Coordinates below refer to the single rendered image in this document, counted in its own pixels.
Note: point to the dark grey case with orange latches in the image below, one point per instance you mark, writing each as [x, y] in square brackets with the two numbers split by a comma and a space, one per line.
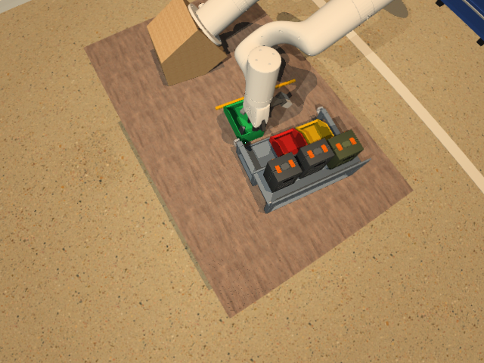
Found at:
[282, 172]

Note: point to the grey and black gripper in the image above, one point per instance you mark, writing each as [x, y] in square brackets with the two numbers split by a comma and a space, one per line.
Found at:
[256, 115]

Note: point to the green bin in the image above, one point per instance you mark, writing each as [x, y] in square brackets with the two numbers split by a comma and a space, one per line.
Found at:
[233, 110]

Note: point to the black tool case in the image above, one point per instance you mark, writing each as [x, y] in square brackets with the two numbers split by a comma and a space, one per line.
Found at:
[314, 157]

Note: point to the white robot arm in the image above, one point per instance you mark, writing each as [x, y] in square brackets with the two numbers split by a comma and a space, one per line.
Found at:
[259, 62]

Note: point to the red open bin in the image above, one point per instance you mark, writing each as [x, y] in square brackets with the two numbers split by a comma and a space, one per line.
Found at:
[288, 141]

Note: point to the grey metal shelf rack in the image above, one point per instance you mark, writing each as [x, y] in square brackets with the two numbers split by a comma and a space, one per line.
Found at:
[262, 151]

